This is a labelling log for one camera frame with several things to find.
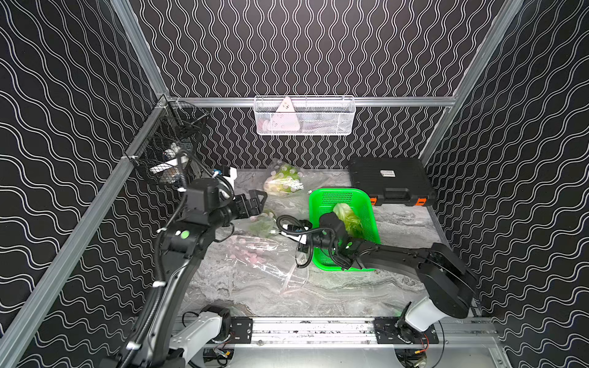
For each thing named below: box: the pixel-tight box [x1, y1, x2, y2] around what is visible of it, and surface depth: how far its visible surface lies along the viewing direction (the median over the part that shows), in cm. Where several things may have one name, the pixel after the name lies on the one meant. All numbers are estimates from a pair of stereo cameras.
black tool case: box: [348, 157, 436, 207], surface depth 112 cm
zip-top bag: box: [223, 235, 309, 296], surface depth 87 cm
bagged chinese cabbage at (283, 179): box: [263, 157, 305, 196], surface depth 109 cm
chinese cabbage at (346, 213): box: [332, 202, 365, 239], surface depth 93 cm
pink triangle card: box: [270, 96, 300, 132], surface depth 92 cm
